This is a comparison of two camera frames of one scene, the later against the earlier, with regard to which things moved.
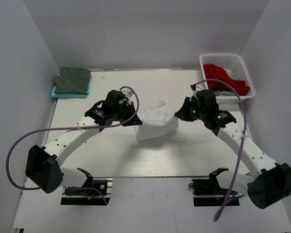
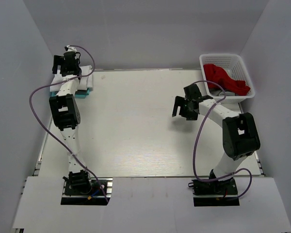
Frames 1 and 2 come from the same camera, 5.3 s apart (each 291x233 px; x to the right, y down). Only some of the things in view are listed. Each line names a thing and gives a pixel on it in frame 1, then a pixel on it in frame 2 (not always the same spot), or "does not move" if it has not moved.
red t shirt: x=214 y=72 does not move
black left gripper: x=137 y=121 → x=58 y=60
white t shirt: x=156 y=121 → x=86 y=83
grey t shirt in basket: x=222 y=92 does not move
